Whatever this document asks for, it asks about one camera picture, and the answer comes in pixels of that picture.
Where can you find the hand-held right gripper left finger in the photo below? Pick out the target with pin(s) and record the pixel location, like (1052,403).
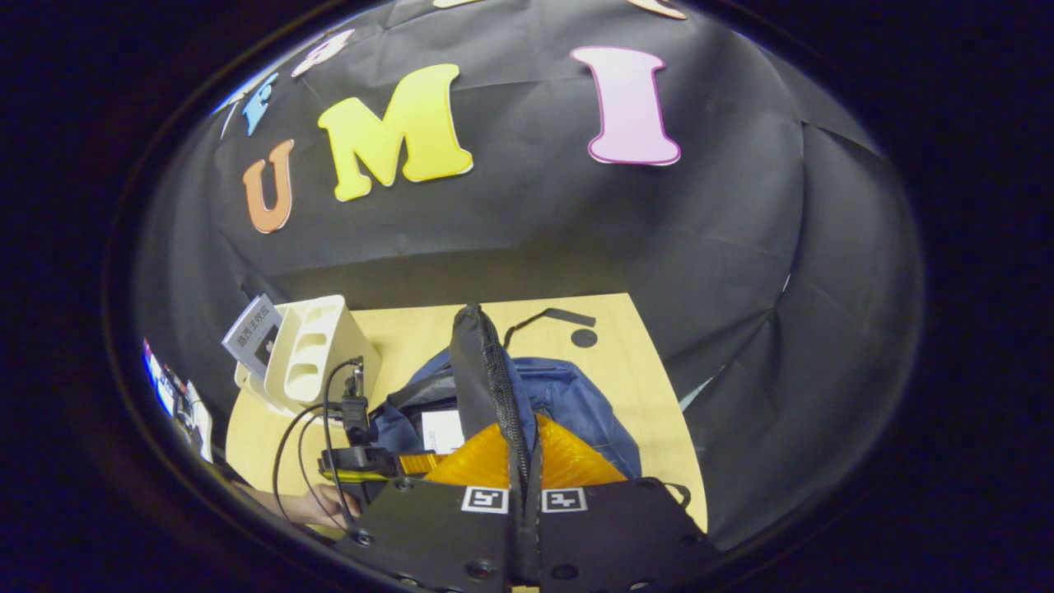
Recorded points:
(436,535)

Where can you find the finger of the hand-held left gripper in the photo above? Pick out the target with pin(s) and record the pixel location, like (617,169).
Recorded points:
(418,464)

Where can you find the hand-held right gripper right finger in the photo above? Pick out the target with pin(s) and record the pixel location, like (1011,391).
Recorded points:
(617,535)

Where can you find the white book patterned cover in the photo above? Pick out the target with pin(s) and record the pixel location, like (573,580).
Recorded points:
(442,430)

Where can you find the white bookshelf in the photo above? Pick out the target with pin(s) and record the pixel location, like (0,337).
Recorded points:
(321,354)

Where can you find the blue schoolbag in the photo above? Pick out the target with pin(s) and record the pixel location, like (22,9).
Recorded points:
(576,395)

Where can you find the white book blue cover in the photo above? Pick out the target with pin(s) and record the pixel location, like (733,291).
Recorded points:
(251,333)

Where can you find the black round disc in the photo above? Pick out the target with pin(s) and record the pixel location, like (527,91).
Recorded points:
(584,338)

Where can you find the computer monitor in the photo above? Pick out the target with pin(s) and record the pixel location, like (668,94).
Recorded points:
(160,383)

